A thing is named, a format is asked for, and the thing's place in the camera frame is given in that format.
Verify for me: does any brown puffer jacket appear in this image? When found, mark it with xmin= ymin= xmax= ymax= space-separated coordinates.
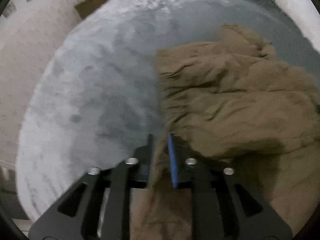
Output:
xmin=130 ymin=24 xmax=319 ymax=239

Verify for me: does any grey plush bed blanket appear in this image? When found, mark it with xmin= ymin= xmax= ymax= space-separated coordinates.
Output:
xmin=16 ymin=0 xmax=319 ymax=221

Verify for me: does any dark wooden nightstand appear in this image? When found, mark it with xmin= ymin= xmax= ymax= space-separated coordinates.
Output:
xmin=74 ymin=0 xmax=108 ymax=20

